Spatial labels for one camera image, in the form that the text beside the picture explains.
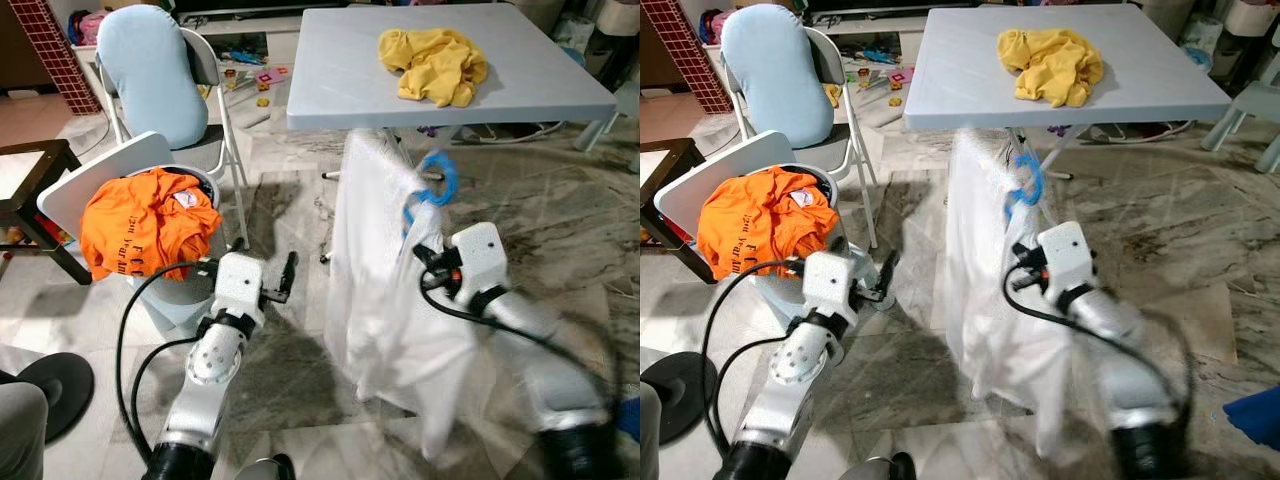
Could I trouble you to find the white garment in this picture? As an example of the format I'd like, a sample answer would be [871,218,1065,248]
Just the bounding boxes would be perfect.
[325,128,481,461]
[945,128,1091,461]

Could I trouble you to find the blue plastic clothes hanger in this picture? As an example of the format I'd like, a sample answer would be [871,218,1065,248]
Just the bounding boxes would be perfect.
[1005,152,1046,216]
[403,150,459,226]

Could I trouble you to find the orange garment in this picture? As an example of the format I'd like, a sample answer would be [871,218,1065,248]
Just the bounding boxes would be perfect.
[80,168,223,281]
[697,165,841,281]

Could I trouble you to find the robot left leg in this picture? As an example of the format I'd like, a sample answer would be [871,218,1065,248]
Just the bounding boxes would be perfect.
[235,455,296,480]
[840,452,916,480]

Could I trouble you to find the grey bin with white lid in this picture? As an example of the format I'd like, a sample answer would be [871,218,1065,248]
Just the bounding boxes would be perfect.
[37,132,241,341]
[655,130,871,331]

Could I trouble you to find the yellow garment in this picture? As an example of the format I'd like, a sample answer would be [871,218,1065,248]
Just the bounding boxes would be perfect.
[377,27,489,108]
[996,27,1105,108]

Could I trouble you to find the black round stand base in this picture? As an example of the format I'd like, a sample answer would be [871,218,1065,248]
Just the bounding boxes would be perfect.
[15,352,96,443]
[640,350,706,446]

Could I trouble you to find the grey metal folding chair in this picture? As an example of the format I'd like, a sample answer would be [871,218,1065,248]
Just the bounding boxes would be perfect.
[720,25,881,251]
[95,25,251,251]

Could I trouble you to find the dark wooden side table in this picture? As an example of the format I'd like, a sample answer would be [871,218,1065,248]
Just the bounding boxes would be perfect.
[0,140,91,286]
[640,138,706,286]

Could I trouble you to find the dark blue fabric item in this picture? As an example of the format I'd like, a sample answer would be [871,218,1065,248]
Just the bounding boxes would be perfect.
[615,395,641,446]
[1222,385,1280,451]

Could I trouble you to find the person leg grey trousers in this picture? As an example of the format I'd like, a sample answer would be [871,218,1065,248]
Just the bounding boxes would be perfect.
[640,385,661,480]
[0,380,49,480]

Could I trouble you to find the red brick pattern panel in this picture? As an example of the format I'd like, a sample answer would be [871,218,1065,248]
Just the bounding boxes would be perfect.
[8,0,101,116]
[642,0,733,114]

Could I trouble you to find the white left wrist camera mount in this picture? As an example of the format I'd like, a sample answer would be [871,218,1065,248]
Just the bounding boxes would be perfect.
[805,250,863,321]
[212,252,266,321]

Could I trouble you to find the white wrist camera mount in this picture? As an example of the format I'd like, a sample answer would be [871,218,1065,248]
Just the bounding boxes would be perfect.
[1038,220,1096,296]
[452,222,509,301]
[212,252,266,321]
[805,250,863,321]

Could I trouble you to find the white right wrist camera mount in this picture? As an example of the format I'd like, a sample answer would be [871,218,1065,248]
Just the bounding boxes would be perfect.
[1038,220,1096,296]
[452,222,509,301]

